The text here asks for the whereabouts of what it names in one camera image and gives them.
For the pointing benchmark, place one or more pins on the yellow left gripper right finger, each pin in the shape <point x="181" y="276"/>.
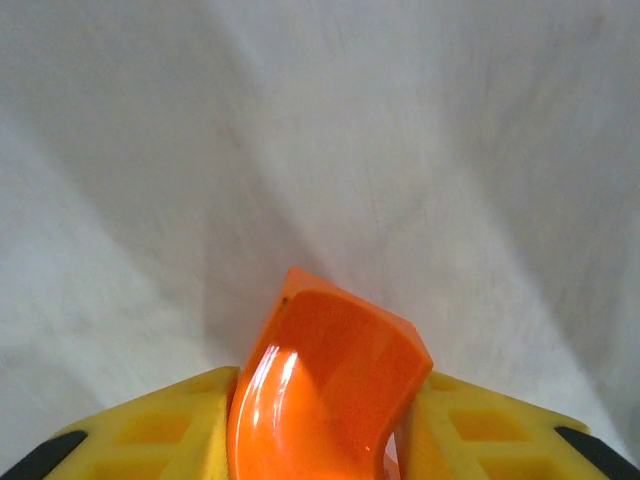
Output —
<point x="480" y="435"/>

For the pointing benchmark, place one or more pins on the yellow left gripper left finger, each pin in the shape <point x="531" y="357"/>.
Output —
<point x="160" y="430"/>

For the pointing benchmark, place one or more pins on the orange curved lego brick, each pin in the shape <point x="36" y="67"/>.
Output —
<point x="325" y="375"/>

